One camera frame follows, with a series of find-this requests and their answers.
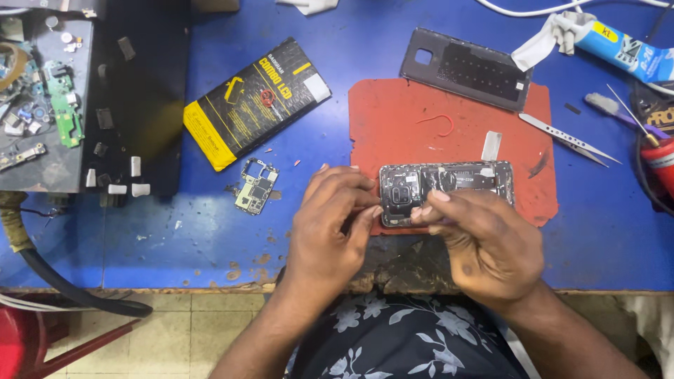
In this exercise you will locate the black phone display panel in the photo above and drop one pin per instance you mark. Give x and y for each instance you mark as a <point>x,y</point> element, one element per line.
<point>142,94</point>

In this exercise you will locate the purple toothbrush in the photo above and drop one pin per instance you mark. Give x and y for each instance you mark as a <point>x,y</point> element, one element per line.
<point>611,108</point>

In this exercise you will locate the grey tray of phone parts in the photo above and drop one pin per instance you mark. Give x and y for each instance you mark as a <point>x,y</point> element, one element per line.
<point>37,116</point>

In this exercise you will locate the white tape strip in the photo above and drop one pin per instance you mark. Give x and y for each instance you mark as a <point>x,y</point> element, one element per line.
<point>492,146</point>

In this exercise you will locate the small black sticker piece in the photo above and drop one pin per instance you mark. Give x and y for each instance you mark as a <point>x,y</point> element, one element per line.
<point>572,108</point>

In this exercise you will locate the phone motherboard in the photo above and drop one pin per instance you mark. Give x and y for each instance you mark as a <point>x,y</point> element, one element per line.
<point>257,189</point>

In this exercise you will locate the person's left hand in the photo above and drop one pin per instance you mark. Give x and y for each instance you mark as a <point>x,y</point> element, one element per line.
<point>321,247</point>

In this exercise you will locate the grey phone back cover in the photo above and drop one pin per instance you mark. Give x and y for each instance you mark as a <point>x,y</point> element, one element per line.
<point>468,68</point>

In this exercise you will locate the red needle-tip bottle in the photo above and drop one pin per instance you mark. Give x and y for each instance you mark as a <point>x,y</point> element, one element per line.
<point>662,158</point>

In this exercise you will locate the red stool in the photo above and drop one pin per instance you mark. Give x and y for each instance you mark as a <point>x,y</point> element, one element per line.
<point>21,342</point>

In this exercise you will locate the person's right hand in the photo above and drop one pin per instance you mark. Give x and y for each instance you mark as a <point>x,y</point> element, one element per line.
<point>489,258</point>

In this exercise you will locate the blue and white glue tube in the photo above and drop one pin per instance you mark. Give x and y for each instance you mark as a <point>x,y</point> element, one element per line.
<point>626,50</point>

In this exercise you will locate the white folded cloth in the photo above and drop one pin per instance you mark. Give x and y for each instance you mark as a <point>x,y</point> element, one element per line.
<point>310,5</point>

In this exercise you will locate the steel tweezers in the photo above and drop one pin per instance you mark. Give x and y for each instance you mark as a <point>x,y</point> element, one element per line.
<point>563,137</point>

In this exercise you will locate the black and yellow display packet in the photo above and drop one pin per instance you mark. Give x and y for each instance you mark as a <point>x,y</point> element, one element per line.
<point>252,105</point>

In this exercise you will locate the dark floral shirt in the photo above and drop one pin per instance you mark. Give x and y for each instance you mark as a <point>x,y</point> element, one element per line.
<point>405,342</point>

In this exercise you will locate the smartphone without back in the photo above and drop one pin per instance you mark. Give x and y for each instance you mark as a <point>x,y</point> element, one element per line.
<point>463,181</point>

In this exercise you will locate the person's right fingers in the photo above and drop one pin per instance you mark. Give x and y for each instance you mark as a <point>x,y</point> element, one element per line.
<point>447,208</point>

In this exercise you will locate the white crumpled tissue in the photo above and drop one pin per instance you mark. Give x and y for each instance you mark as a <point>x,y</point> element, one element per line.
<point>553,34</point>

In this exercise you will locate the small flex connector board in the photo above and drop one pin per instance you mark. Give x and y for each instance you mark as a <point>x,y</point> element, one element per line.
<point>23,156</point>

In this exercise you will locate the green circuit board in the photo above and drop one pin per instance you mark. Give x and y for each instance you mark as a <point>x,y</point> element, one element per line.
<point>67,108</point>

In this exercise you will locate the red work mat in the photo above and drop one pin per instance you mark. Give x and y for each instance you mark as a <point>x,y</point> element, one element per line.
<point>400,126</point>

